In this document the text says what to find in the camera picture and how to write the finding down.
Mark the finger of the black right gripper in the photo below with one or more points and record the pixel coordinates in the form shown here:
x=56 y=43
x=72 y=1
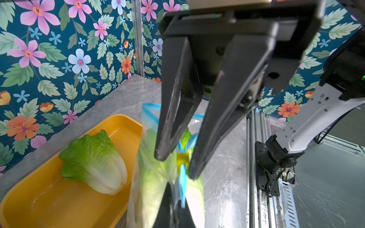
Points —
x=181 y=95

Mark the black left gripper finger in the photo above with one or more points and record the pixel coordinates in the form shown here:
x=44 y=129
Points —
x=171 y=216

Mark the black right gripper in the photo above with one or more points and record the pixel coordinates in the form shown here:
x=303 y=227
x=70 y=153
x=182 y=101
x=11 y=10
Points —
x=236 y=50

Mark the green cabbage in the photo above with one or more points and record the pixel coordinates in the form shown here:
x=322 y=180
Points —
x=151 y=182
x=94 y=160

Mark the clear zipper bag blue seal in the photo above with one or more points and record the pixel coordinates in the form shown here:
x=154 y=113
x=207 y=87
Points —
x=159 y=176

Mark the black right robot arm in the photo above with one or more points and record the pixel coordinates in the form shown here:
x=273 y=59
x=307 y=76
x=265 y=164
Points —
x=341 y=89

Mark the aluminium frame post right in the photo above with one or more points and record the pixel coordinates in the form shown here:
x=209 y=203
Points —
x=137 y=22

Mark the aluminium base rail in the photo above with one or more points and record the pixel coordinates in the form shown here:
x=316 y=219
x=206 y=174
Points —
x=325 y=189

